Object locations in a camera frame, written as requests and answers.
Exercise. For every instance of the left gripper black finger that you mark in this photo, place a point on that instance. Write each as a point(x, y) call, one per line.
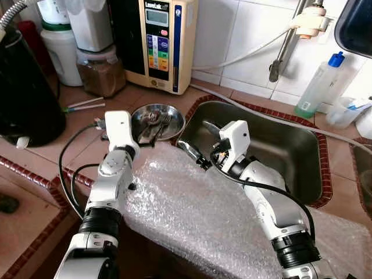
point(149, 128)

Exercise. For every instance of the steel fork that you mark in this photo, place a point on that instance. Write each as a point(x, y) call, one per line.
point(168, 128)

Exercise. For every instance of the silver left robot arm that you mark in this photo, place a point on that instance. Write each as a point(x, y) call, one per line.
point(110, 186)

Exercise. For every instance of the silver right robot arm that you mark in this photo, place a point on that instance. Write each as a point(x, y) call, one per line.
point(273, 203)

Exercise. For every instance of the large steel sink basin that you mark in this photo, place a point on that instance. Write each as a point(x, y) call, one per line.
point(279, 157)

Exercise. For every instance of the clear bubble wrap sheet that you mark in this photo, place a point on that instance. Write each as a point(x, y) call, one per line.
point(192, 221)

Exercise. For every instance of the jar of brown powder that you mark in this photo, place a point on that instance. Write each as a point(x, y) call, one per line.
point(102, 78)

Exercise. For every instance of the beige water ionizer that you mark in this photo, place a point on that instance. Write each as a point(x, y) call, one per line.
point(180, 46)

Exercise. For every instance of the clear bottle blue cap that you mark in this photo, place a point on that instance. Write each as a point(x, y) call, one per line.
point(314, 93)

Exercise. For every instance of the white canister green band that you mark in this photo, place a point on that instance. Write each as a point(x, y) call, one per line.
point(58, 58)

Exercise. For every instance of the black kettle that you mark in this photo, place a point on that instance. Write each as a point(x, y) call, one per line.
point(26, 99)

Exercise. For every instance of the white detergent bottle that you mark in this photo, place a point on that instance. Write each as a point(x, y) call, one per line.
point(365, 125)

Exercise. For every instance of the clear plastic cup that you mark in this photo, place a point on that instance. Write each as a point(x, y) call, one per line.
point(340, 116)

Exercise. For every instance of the small steel sink basin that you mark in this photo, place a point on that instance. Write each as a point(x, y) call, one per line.
point(363, 174)

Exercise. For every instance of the blue white toothbrush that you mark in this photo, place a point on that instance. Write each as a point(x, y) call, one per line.
point(357, 106)

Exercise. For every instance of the beige faucet diverter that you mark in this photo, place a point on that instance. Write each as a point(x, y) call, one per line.
point(308, 23)

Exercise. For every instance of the dark green round object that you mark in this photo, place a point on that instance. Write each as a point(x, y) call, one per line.
point(8, 203)

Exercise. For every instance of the dark red container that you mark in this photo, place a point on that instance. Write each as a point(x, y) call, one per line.
point(32, 40)

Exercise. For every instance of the white labelled bottle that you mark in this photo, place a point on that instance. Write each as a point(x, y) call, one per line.
point(53, 10)

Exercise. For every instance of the dark blue tray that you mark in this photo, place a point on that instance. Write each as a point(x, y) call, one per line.
point(356, 26)

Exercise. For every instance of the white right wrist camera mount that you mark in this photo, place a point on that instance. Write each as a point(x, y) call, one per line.
point(235, 139)

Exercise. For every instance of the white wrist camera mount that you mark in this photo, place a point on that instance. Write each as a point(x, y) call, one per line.
point(119, 131)
point(235, 139)

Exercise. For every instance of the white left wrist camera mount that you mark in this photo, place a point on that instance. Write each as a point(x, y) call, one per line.
point(119, 131)

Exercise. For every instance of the steel wall faucet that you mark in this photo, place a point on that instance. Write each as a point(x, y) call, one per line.
point(282, 55)

